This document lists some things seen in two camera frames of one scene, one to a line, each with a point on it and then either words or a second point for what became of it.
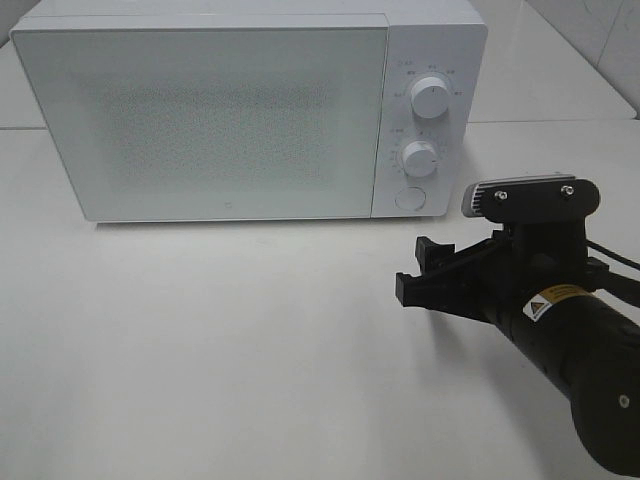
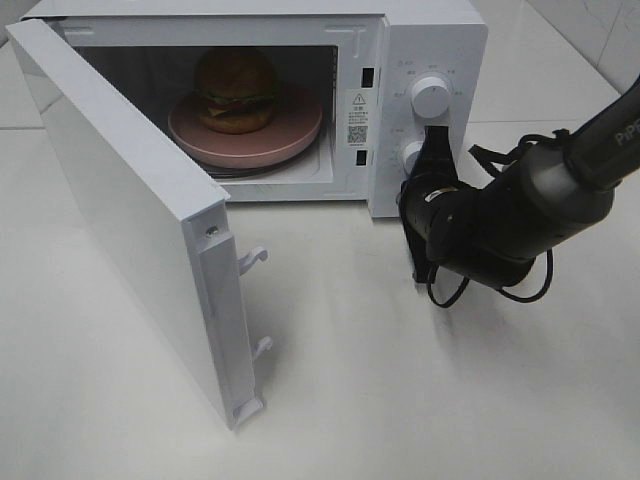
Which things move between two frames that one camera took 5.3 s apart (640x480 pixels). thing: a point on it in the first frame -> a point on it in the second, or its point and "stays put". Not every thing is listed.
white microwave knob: (430, 97) stays put
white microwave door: (212, 123) -> (172, 219)
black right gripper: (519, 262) -> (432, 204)
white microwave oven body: (431, 119) stays put
